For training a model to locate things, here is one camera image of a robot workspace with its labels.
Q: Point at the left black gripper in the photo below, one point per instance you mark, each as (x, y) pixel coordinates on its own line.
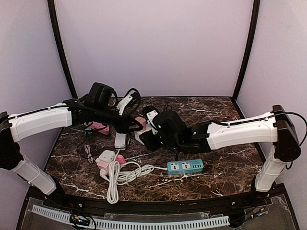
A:
(126, 124)

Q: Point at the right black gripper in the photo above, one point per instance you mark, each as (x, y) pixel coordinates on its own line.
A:
(148, 139)

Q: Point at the pink charger plug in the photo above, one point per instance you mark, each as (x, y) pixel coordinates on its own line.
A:
(142, 121)

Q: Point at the white cube socket adapter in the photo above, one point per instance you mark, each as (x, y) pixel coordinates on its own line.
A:
(137, 134)

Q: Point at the pink triangular power socket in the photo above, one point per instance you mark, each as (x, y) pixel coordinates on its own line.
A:
(97, 127)

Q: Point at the teal charger plug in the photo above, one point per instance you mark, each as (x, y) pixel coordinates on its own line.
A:
(88, 131)

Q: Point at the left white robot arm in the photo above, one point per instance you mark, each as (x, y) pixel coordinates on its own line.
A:
(14, 128)

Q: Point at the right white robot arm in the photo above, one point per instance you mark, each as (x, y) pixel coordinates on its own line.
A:
(275, 127)

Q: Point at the white and pink cube socket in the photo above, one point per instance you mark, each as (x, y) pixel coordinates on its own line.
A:
(104, 159)

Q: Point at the white power strip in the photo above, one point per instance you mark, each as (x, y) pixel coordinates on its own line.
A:
(120, 141)

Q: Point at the teal power strip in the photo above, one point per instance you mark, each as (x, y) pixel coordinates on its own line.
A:
(184, 167)

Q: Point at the small circuit board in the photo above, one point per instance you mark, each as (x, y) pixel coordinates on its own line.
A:
(79, 220)

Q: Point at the white slotted cable duct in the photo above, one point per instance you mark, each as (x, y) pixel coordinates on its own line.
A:
(104, 224)

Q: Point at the left black frame post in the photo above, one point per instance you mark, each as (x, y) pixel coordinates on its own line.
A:
(60, 47)

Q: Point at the black frame post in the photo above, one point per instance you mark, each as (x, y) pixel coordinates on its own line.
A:
(60, 47)
(248, 48)

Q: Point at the right black frame post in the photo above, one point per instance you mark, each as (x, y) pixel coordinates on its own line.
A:
(248, 48)

